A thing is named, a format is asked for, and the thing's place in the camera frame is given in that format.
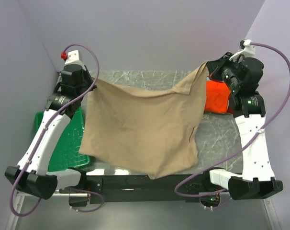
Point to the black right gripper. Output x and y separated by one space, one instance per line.
215 66

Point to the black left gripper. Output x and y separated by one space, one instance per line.
86 74

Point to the beige t shirt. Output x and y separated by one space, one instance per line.
151 132

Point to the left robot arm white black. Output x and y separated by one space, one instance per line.
31 175

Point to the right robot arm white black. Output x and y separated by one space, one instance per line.
257 180

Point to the orange folded t shirt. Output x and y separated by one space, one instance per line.
217 97

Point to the dark red folded t shirt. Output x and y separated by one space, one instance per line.
229 109

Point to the green plastic tray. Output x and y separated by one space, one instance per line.
66 153

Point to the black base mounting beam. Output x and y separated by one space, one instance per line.
137 188

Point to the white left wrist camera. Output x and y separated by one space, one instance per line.
72 57

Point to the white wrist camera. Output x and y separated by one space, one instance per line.
246 49
72 57

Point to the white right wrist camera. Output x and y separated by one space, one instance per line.
246 49

